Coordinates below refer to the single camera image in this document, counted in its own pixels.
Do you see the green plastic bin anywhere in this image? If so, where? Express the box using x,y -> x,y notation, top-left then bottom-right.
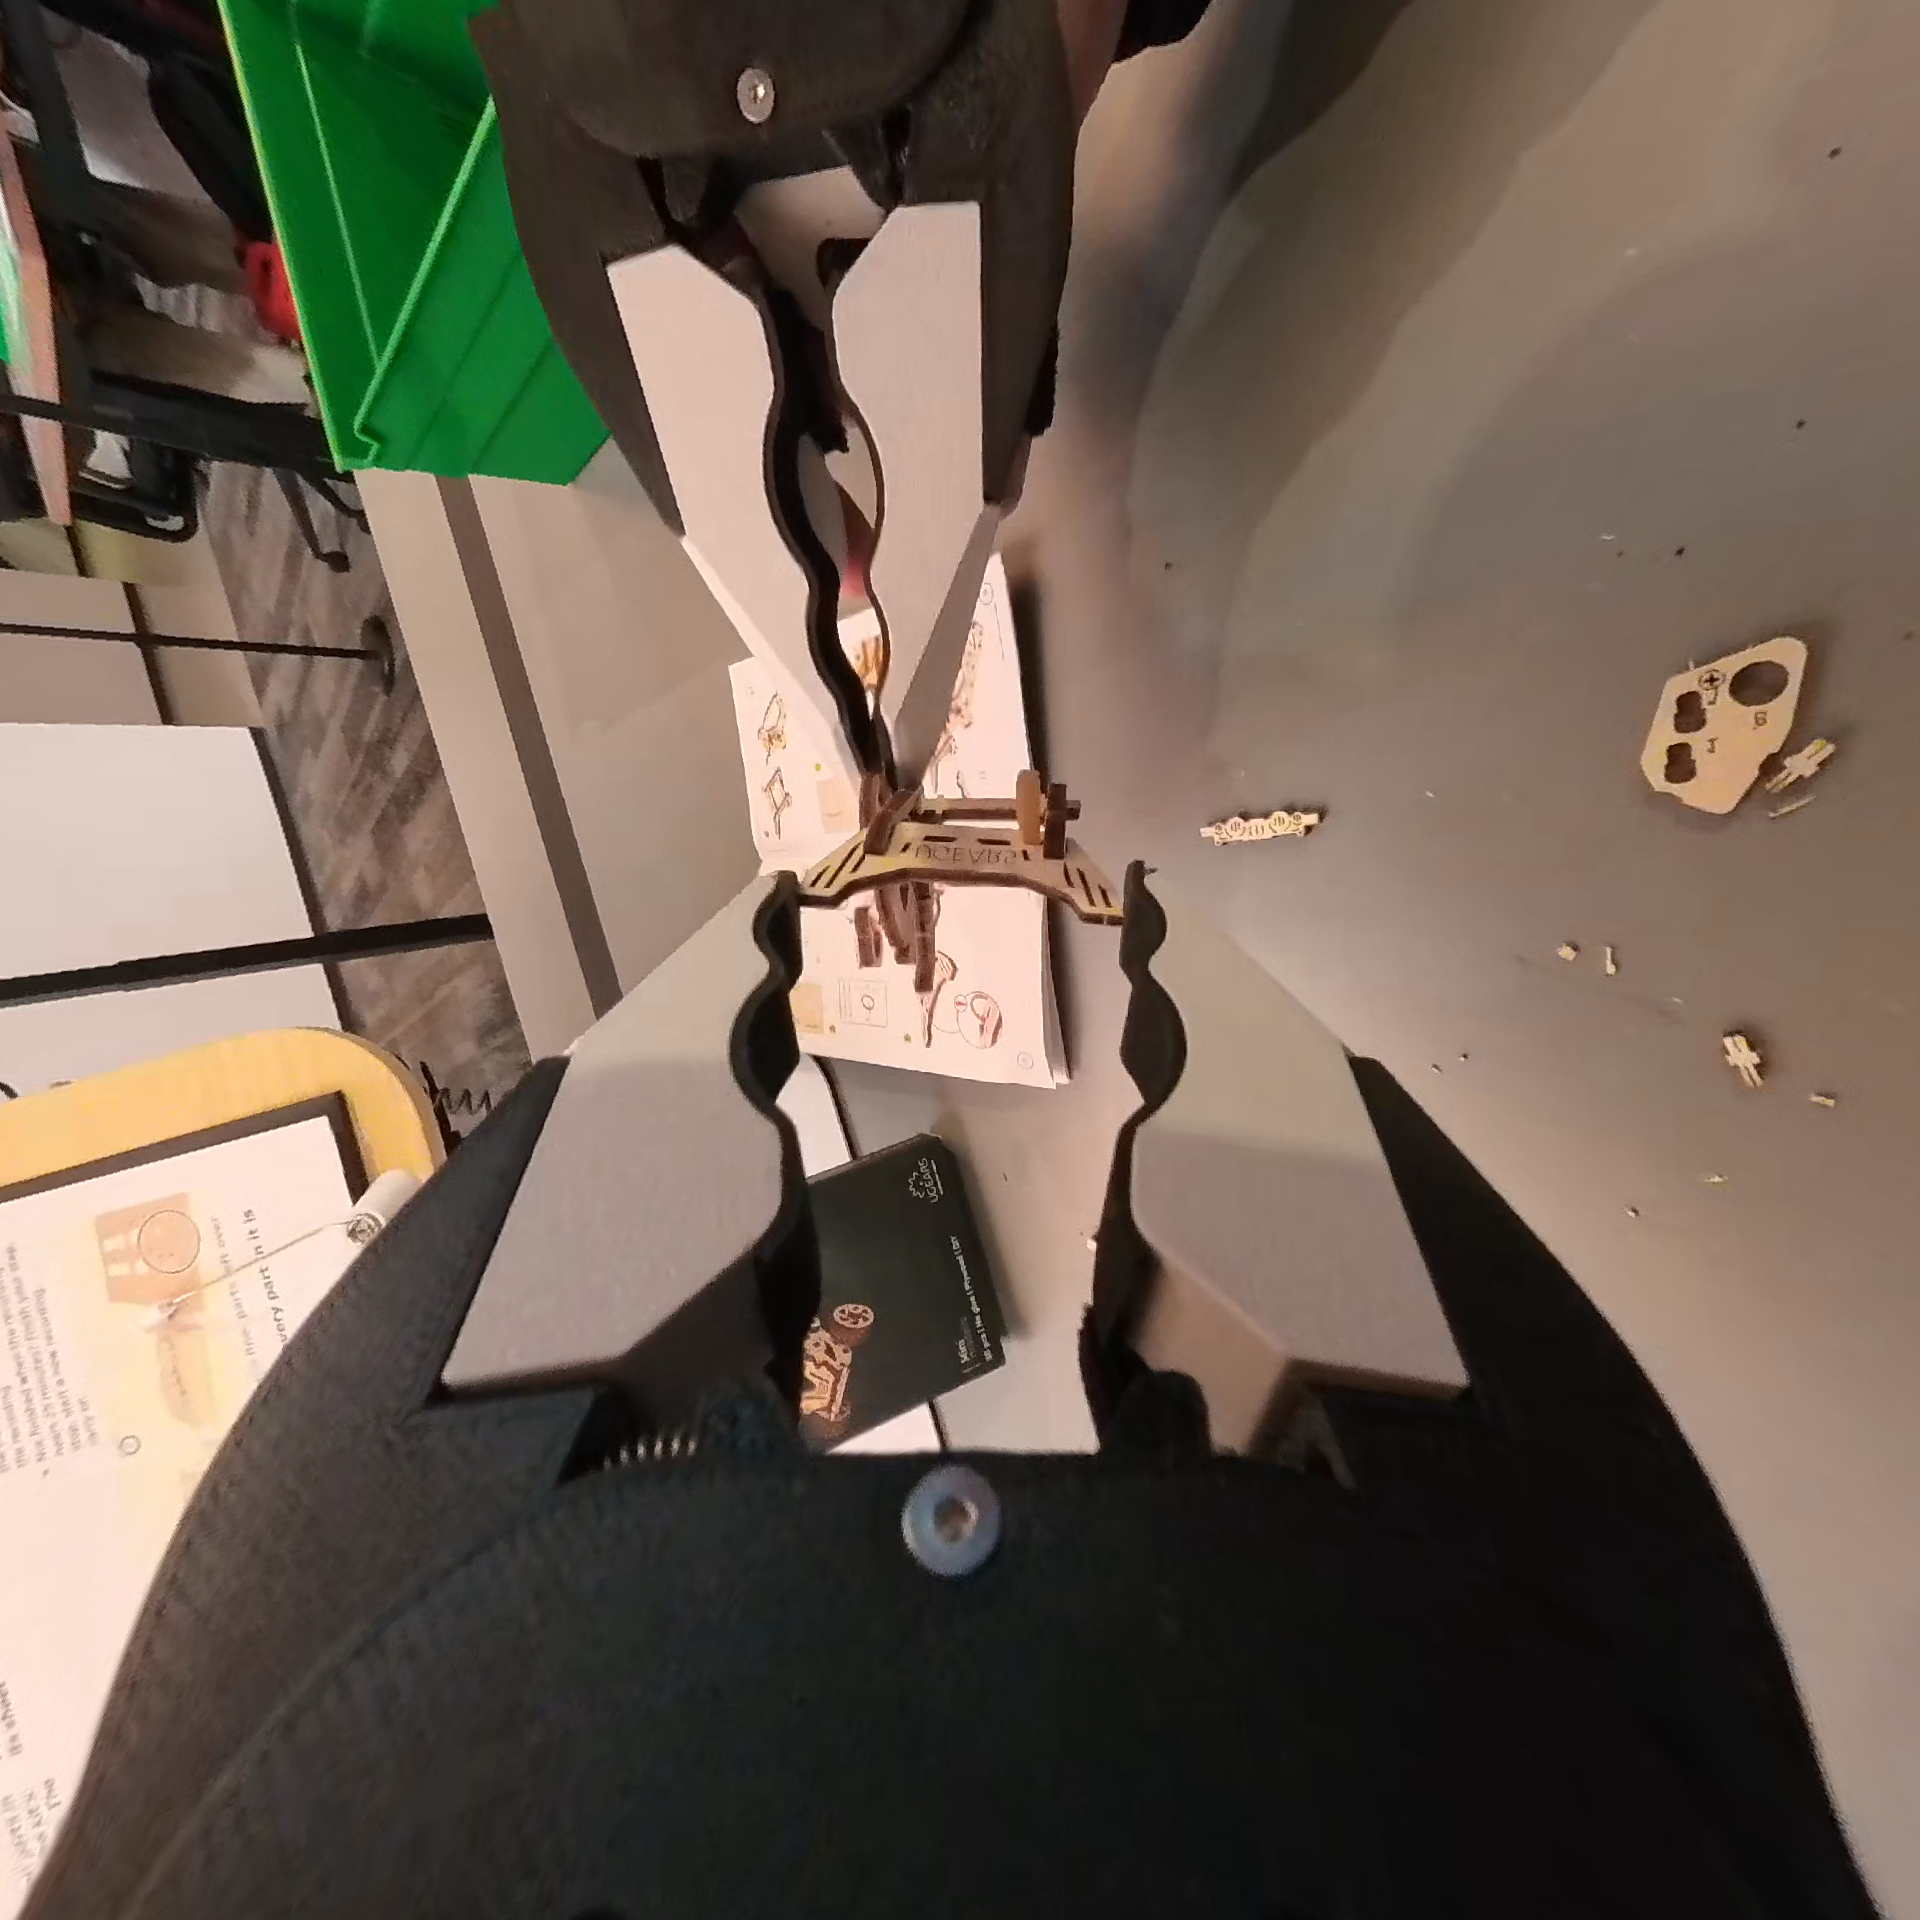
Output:
216,0 -> 608,489

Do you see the plywood board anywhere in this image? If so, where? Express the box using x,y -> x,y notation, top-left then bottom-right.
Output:
0,1026 -> 452,1203

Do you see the assembly instruction booklet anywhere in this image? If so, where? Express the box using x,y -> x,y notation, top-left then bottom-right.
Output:
727,550 -> 1073,1089

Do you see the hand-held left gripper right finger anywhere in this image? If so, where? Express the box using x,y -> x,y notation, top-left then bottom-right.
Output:
1083,859 -> 1473,1453

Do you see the black shelf rack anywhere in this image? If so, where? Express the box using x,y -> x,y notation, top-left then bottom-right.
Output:
0,0 -> 367,572

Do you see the dark model kit box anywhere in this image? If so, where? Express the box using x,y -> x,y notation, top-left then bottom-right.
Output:
779,1137 -> 1009,1457

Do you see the wooden offcut plate with holes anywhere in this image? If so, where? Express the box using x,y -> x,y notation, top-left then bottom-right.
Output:
1639,635 -> 1811,819

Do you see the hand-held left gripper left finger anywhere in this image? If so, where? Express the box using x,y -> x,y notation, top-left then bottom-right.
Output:
438,873 -> 824,1395

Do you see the wooden buggy model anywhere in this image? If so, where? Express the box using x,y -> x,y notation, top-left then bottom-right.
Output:
795,428 -> 1129,1003

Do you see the framed printed instruction sheet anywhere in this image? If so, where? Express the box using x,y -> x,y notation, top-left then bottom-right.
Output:
0,1095 -> 396,1920

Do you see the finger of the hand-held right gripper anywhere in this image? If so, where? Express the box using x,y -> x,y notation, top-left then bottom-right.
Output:
816,198 -> 1009,789
603,237 -> 905,794

